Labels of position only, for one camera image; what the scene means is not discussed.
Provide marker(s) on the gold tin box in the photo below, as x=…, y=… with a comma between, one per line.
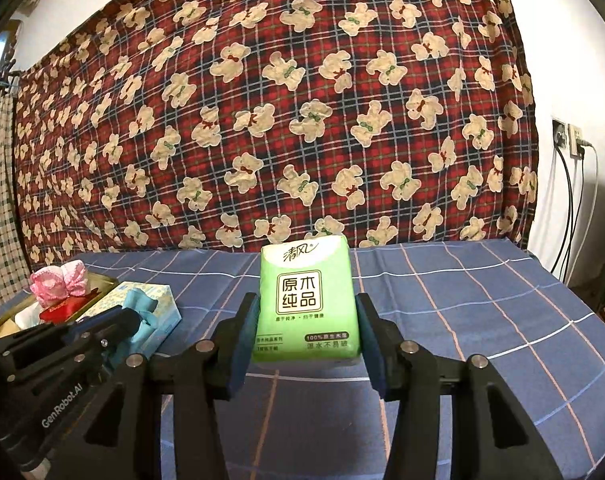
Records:
x=103, y=282

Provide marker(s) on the white wall socket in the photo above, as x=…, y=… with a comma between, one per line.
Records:
x=575, y=140

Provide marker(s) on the white pink towel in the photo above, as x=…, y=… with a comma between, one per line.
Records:
x=57, y=280

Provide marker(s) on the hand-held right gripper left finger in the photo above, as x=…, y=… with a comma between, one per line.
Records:
x=245, y=345

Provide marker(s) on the teal cloth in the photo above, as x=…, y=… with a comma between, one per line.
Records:
x=138, y=305

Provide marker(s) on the green tissue pack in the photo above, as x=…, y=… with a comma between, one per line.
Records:
x=307, y=300

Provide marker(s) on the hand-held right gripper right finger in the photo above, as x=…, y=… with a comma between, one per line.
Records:
x=372, y=345

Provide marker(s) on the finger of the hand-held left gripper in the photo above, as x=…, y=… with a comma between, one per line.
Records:
x=27, y=340
x=125, y=322

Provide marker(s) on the yellow dotted tissue box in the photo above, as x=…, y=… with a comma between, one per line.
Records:
x=166, y=310

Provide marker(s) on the teal clothes hanger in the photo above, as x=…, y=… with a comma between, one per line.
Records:
x=2, y=77

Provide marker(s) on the red plaid bear print blanket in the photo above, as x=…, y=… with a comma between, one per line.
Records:
x=282, y=110

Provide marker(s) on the green cream checkered cloth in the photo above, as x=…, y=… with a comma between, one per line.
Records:
x=0, y=200

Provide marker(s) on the dark wall socket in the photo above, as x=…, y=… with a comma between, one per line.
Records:
x=559, y=132

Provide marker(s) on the blue plaid tablecloth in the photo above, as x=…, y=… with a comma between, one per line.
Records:
x=457, y=310

